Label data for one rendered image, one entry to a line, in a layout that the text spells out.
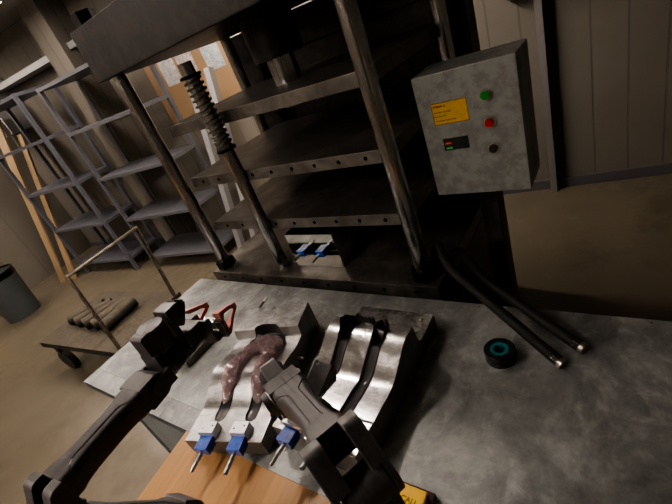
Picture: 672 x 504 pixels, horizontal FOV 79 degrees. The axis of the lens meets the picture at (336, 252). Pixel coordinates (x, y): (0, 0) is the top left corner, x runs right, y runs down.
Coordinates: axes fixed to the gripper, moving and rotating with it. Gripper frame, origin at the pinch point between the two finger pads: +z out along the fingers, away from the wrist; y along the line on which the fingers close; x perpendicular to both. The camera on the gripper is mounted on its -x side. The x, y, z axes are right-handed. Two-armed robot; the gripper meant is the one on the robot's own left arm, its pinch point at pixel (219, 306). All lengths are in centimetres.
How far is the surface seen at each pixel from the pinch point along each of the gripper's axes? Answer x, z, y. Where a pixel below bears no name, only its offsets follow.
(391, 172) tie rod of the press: -4, 60, -30
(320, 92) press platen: -32, 73, -8
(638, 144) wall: 91, 276, -125
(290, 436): 29.7, -13.7, -16.2
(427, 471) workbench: 40, -10, -47
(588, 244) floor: 117, 193, -88
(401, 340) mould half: 26.4, 16.6, -37.3
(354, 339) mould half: 27.1, 16.7, -22.8
